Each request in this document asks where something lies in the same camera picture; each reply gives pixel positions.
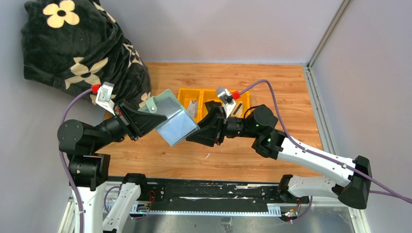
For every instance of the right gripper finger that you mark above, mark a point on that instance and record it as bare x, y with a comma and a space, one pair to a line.
208, 135
214, 118

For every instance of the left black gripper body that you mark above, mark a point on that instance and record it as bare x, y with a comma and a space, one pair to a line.
127, 120

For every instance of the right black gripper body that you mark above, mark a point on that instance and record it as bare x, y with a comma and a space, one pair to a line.
219, 124

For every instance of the green card holder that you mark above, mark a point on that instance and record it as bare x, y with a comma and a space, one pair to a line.
178, 124

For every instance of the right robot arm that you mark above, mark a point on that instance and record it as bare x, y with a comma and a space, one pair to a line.
341, 178

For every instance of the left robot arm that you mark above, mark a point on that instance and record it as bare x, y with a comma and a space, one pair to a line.
87, 169

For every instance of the gold card in bin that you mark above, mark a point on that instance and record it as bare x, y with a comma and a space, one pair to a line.
237, 112

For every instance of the silver card in bin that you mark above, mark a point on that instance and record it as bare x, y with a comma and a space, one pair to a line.
193, 108

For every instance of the yellow three-compartment bin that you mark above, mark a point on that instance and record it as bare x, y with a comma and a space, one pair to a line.
205, 95

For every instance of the black floral plush blanket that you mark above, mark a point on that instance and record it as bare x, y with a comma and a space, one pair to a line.
72, 45

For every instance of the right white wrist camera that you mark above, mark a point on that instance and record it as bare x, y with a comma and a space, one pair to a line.
228, 99

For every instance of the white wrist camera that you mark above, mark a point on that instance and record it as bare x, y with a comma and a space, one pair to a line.
228, 99
104, 99

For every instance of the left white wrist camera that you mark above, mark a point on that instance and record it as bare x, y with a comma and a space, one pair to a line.
104, 99

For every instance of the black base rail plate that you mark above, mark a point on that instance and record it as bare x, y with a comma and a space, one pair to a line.
182, 195

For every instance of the aluminium frame rail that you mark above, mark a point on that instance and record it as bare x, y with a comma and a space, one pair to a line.
314, 93

